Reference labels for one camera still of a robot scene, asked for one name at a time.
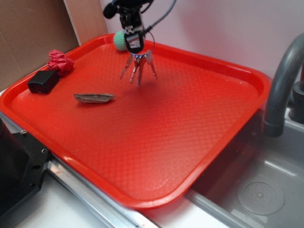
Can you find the metal rail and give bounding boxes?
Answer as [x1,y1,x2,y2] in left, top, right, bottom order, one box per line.
[0,111,152,228]

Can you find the black coiled cable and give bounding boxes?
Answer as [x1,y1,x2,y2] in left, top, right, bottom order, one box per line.
[142,0,177,34]

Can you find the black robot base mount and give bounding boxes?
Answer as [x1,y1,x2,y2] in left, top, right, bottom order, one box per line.
[0,121,50,217]

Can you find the light wooden board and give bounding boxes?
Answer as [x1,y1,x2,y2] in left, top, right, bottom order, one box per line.
[64,0,108,45]

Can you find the crumpled red cloth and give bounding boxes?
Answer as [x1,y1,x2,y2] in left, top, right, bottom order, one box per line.
[47,49,75,76]

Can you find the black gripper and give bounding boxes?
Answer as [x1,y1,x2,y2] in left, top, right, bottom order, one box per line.
[103,0,152,54]

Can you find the brown cardboard panel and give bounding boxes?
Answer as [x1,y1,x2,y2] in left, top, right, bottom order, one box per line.
[0,0,78,90]

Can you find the silver keys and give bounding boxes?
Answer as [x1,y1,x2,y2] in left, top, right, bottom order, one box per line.
[119,33,158,88]

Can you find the grey plastic sink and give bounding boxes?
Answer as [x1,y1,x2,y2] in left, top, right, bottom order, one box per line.
[186,111,304,228]

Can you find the grey plastic faucet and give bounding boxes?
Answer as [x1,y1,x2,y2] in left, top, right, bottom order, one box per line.
[262,34,304,137]

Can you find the small black box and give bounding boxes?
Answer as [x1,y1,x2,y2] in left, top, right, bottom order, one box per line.
[27,70,59,94]

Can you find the red plastic tray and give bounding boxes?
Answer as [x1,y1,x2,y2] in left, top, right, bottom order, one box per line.
[0,35,270,209]

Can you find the green crocheted ball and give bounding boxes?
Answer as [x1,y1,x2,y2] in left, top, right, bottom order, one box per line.
[113,31,127,51]

